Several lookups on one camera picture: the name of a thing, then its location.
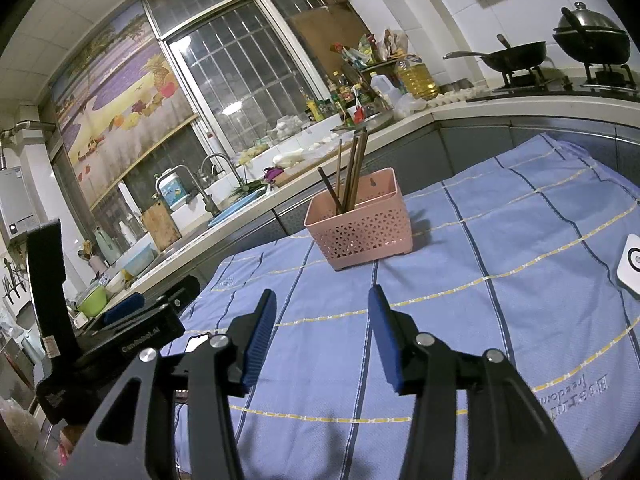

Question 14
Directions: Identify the dark brown wooden chopstick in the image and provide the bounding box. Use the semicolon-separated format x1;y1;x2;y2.
317;167;343;214

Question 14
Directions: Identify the steel kitchen faucet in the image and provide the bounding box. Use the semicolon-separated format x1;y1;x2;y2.
155;164;220;217

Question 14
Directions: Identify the green plastic bowl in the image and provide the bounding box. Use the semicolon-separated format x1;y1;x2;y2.
77;284;108;318

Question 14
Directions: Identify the pink perforated plastic basket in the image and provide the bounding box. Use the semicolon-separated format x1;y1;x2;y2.
304;167;413;271

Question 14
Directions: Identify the brown chopstick bundle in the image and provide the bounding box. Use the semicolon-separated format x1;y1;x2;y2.
348;130;368;210
335;140;343;211
343;132;359;212

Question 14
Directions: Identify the blue striped cloth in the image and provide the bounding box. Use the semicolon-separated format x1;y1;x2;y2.
165;134;639;479

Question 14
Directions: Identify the wooden cutting board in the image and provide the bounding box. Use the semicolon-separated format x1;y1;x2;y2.
142;200;181;252

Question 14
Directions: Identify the blue label detergent jug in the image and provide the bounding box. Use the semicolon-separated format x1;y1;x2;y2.
158;174;188;208

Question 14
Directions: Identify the white plastic jug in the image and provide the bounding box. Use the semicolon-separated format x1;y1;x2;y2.
370;72;402;108

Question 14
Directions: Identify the yellow cooking oil bottle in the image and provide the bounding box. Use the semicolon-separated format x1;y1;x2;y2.
395;54;439;101

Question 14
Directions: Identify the white round-logo card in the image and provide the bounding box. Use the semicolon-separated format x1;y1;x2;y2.
616;234;640;296

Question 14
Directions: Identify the black lidded pot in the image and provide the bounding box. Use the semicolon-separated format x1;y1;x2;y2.
552;1;630;65

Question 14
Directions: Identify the black wok with handle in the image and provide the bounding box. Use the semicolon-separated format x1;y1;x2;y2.
442;34;547;74

